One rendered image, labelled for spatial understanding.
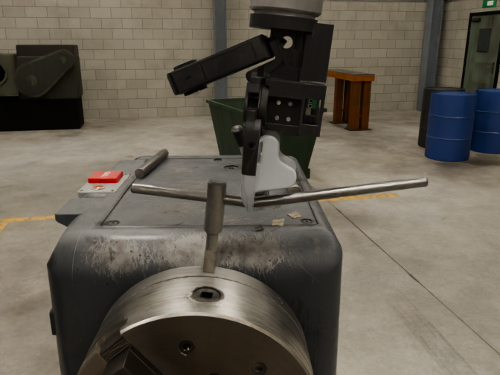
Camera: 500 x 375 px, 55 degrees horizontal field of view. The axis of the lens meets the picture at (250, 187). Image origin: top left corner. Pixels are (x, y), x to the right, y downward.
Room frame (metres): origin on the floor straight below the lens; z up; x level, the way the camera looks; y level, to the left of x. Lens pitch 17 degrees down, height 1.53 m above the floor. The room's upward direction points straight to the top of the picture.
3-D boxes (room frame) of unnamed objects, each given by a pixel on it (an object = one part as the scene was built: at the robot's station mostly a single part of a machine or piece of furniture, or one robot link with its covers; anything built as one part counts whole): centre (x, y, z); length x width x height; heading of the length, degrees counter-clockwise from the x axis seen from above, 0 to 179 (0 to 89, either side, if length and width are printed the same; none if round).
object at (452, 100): (6.48, -2.75, 0.44); 0.59 x 0.59 x 0.88
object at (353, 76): (9.36, -1.86, 0.50); 1.61 x 0.44 x 1.00; 11
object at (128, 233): (0.93, 0.10, 1.06); 0.59 x 0.48 x 0.39; 1
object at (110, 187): (0.95, 0.30, 1.23); 0.13 x 0.08 x 0.05; 1
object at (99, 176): (0.97, 0.31, 1.26); 0.06 x 0.06 x 0.02; 1
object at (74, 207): (0.81, 0.30, 1.24); 0.09 x 0.08 x 0.03; 1
